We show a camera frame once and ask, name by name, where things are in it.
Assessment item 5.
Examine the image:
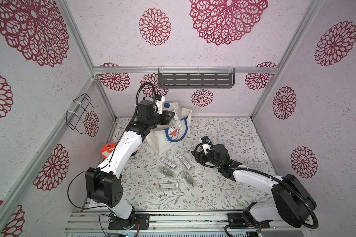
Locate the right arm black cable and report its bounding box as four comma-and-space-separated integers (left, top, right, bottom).
194, 141, 319, 229

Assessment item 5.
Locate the grey wall shelf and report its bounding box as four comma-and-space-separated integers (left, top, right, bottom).
157, 68, 235, 89

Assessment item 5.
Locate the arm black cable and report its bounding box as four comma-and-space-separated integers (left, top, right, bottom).
194, 141, 319, 229
134, 82, 158, 119

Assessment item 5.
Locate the clear compass set front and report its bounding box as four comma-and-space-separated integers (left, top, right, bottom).
157, 182, 179, 190

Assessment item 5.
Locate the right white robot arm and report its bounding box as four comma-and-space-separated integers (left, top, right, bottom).
208, 161, 318, 229

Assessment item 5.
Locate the white Doraemon canvas bag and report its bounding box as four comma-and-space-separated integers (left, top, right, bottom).
145, 102, 192, 155

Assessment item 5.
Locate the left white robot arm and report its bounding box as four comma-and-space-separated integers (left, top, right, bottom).
85, 111, 175, 220

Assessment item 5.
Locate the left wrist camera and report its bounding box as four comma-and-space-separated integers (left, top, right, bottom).
136, 100, 156, 118

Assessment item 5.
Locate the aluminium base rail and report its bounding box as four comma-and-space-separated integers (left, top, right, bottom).
65, 209, 313, 233

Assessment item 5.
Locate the clear compass set green label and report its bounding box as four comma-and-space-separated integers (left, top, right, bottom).
158, 166, 176, 178

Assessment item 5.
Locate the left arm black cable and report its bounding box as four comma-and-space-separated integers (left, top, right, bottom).
134, 82, 158, 119

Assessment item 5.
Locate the black wire wall rack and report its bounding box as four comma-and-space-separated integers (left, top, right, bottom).
65, 93, 99, 137

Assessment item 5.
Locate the clear compass set white label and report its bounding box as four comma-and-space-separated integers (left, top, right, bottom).
160, 157, 178, 169

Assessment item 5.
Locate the red monster plush toy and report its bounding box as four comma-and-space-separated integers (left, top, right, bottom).
100, 142, 116, 159

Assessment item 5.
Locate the pink doll plush toy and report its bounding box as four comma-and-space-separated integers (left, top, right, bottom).
131, 146, 141, 157

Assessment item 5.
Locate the clear compass set hidden case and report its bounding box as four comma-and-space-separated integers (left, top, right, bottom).
179, 155, 193, 170

